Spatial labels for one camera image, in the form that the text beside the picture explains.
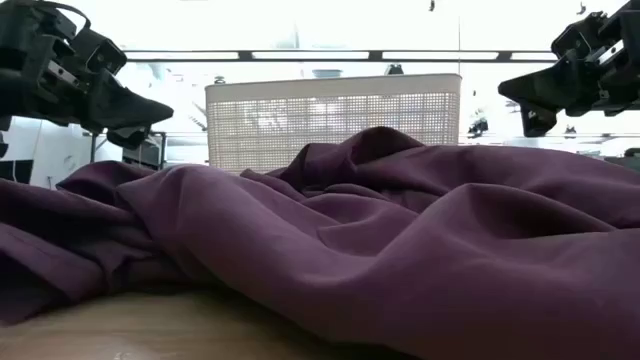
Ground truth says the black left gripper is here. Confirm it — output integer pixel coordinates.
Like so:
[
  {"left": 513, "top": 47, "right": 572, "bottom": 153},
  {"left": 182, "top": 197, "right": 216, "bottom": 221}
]
[{"left": 0, "top": 0, "right": 175, "bottom": 151}]

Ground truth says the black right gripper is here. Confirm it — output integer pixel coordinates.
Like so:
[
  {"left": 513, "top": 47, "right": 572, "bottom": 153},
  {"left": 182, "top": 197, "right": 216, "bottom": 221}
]
[{"left": 497, "top": 0, "right": 640, "bottom": 139}]

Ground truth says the beige perforated plastic basket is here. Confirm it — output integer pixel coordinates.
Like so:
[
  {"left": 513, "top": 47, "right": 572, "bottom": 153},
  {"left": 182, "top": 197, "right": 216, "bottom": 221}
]
[{"left": 204, "top": 73, "right": 463, "bottom": 175}]

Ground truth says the small dark background object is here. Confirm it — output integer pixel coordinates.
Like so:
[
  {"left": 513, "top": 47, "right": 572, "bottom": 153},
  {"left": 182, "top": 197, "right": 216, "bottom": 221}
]
[{"left": 466, "top": 116, "right": 490, "bottom": 140}]

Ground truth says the white cabinet with black panel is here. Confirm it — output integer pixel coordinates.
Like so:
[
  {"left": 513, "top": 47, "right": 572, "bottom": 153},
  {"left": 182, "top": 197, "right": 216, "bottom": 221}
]
[{"left": 0, "top": 115, "right": 124, "bottom": 190}]

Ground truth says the dark background equipment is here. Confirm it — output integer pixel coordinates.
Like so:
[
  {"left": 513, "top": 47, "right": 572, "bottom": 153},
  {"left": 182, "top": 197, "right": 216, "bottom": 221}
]
[{"left": 602, "top": 146, "right": 640, "bottom": 175}]

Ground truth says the purple crumpled cloth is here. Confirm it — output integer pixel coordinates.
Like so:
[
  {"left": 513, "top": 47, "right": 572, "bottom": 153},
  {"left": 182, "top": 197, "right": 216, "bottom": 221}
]
[{"left": 0, "top": 125, "right": 640, "bottom": 360}]

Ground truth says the black metal cart frame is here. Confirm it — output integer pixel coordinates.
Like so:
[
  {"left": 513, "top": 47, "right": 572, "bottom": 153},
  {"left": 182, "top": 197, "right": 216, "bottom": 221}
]
[{"left": 88, "top": 130, "right": 168, "bottom": 172}]

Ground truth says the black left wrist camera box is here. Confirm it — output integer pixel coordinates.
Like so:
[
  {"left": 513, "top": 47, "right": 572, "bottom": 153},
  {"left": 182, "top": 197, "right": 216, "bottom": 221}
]
[{"left": 73, "top": 27, "right": 129, "bottom": 77}]

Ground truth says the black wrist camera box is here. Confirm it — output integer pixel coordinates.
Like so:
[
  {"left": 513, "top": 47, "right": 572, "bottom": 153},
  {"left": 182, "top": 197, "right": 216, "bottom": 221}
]
[
  {"left": 550, "top": 11, "right": 610, "bottom": 60},
  {"left": 73, "top": 27, "right": 129, "bottom": 77}
]

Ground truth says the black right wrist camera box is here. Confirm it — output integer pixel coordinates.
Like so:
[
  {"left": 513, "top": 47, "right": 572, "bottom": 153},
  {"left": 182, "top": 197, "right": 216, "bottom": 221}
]
[{"left": 550, "top": 11, "right": 610, "bottom": 60}]

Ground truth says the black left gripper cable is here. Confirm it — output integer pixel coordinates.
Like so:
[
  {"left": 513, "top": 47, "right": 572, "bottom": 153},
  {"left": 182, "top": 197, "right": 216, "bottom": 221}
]
[{"left": 29, "top": 0, "right": 93, "bottom": 30}]

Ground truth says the dark horizontal window rail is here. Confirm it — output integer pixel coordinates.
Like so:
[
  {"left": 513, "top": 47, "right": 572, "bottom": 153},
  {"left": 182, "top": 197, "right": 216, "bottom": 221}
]
[{"left": 123, "top": 48, "right": 559, "bottom": 64}]

